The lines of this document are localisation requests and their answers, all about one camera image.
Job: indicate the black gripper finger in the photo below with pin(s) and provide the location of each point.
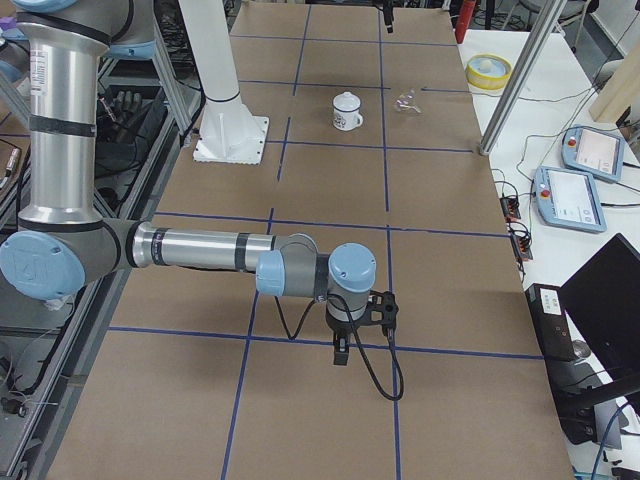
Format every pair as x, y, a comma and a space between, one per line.
388, 15

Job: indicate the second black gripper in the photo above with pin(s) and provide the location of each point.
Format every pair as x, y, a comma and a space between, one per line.
341, 329

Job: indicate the clear plastic funnel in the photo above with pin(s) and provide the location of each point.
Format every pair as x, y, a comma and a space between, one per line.
406, 103

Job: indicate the white ceramic lid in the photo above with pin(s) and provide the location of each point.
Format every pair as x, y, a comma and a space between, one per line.
346, 102

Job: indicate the red cylinder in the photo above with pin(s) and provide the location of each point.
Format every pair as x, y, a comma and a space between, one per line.
466, 13

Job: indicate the white enamel mug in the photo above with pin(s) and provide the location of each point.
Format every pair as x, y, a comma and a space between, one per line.
347, 121

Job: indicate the yellow tape roll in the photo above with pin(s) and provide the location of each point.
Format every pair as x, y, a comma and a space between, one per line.
488, 71

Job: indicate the near orange connector block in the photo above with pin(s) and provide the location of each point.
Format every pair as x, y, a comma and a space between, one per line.
521, 247

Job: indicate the orange connector block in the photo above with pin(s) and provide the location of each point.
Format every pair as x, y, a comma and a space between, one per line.
510, 207
521, 247

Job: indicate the black desktop box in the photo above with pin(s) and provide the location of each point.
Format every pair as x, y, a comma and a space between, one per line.
550, 323

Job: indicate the far orange connector block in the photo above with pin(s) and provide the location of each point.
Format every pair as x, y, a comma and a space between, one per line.
510, 207

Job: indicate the wooden beam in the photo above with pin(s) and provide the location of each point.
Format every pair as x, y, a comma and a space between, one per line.
621, 90

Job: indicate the far teach pendant tablet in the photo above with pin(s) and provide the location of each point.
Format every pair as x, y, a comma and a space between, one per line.
593, 151

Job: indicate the teach pendant tablet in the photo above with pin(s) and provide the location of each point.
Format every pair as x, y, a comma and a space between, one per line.
568, 199
593, 151

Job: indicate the near teach pendant tablet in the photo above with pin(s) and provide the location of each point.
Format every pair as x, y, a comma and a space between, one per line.
568, 199

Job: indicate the black laptop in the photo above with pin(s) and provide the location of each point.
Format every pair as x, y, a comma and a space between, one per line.
602, 300

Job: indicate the aluminium frame post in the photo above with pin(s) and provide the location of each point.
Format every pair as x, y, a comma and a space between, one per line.
532, 49

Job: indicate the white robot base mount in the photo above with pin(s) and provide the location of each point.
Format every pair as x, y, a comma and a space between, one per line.
228, 132

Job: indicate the aluminium side frame rack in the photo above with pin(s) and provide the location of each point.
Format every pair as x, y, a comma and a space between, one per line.
107, 114

